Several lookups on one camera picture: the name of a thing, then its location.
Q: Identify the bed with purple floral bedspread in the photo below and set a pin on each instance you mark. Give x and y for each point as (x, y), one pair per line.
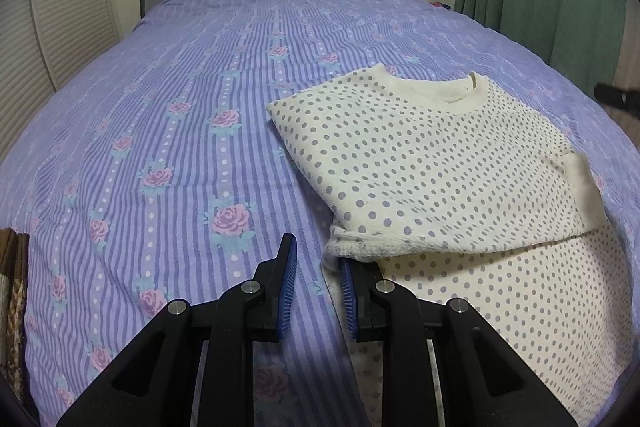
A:
(175, 157)

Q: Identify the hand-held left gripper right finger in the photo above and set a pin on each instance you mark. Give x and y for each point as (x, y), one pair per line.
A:
(347, 302)

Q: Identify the brown patterned folded garment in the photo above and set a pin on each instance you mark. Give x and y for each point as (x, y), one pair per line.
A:
(12, 307)

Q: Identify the white polka dot sweater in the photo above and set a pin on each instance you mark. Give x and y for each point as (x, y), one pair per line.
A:
(425, 167)

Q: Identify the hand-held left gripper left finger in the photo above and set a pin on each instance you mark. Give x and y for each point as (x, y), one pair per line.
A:
(287, 287)

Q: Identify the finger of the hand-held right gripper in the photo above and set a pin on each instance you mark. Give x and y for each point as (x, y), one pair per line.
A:
(615, 95)

